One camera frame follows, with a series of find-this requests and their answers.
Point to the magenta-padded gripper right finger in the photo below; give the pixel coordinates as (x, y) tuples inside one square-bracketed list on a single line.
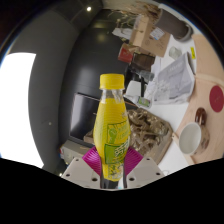
[(146, 173)]

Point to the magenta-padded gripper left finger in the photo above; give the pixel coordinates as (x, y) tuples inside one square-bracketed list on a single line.
[(78, 173)]

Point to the yellow drink bottle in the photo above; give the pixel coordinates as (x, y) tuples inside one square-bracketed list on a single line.
[(111, 130)]

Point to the white cabinet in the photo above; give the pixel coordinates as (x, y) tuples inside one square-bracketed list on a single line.
[(73, 151)]

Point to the golden brown figure sculpture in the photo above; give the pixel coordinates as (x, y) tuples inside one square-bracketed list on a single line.
[(146, 133)]

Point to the white polka-dot mug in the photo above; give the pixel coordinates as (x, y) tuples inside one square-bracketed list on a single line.
[(191, 138)]

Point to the clear spray bottle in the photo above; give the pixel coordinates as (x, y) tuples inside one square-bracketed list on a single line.
[(141, 101)]

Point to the white chair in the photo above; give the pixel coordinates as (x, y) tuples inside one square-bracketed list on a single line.
[(133, 88)]

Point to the ceiling light strip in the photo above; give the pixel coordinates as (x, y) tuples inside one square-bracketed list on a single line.
[(16, 110)]

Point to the newspaper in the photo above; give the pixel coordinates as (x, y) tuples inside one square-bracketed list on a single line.
[(173, 83)]

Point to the flat round red coaster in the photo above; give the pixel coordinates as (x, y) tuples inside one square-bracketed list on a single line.
[(217, 99)]

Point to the black stool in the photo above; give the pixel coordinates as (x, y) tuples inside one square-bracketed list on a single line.
[(143, 61)]

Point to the red box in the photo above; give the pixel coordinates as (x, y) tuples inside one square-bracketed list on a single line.
[(126, 54)]

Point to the small glass jar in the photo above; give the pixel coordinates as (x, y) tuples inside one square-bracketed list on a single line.
[(175, 52)]

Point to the yellow tag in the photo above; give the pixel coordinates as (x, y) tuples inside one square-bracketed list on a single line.
[(192, 52)]

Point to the cardboard box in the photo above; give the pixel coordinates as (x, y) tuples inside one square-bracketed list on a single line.
[(150, 35)]

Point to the grey pot with dried plant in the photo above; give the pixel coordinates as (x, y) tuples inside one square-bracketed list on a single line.
[(173, 23)]

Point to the black wall screen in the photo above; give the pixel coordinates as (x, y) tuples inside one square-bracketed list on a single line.
[(81, 116)]

